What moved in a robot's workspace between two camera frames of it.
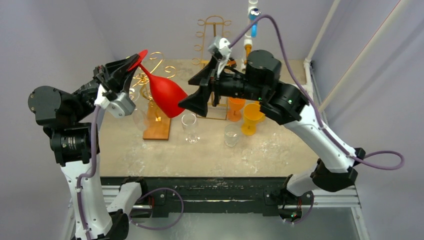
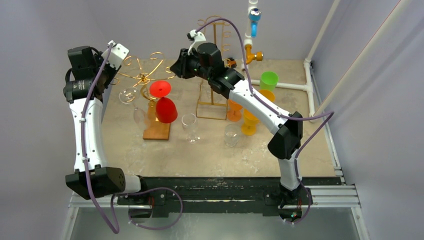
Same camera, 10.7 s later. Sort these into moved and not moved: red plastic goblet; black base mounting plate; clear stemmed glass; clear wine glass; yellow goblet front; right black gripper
Moved: right black gripper; red plastic goblet
Not moved: clear wine glass; clear stemmed glass; yellow goblet front; black base mounting plate
